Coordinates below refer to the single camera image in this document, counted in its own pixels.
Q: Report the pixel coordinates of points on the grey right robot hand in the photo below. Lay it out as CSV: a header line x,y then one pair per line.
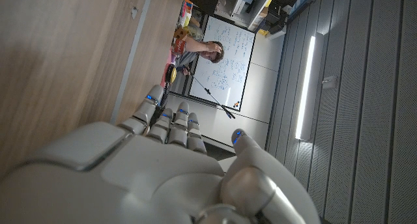
x,y
146,172

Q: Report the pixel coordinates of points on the long ceiling light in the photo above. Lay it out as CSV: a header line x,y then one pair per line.
x,y
304,87

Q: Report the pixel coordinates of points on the whiteboard with black frame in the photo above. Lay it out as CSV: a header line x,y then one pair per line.
x,y
234,54

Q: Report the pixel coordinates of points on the pink box yellow button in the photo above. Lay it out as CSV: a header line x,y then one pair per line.
x,y
173,75

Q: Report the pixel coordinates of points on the seated person grey shirt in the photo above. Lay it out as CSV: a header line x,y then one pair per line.
x,y
189,56

